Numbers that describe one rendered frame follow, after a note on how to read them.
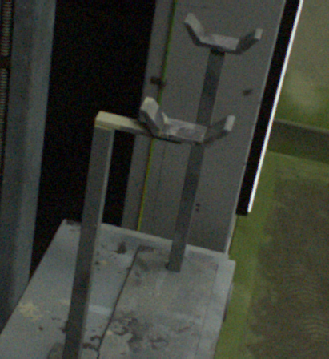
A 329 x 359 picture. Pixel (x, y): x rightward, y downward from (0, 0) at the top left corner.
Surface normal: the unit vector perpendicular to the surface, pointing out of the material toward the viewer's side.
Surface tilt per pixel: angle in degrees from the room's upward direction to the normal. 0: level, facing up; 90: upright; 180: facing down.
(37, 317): 0
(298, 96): 57
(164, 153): 90
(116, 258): 0
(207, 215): 90
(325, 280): 0
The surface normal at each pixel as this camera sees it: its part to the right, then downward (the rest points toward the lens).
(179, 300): 0.15, -0.84
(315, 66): -0.08, -0.04
